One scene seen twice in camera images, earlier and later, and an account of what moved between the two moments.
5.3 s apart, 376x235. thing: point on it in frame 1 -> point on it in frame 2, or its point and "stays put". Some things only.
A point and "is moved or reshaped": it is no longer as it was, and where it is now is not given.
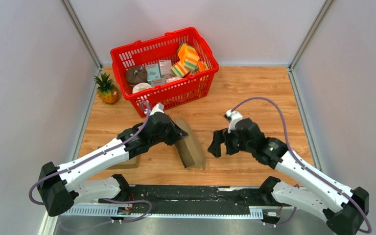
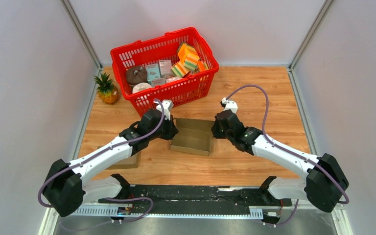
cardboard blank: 189,148 is moved or reshaped
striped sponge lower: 179,70 stays put
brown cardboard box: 132,163 stays put
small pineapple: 107,91 stays put
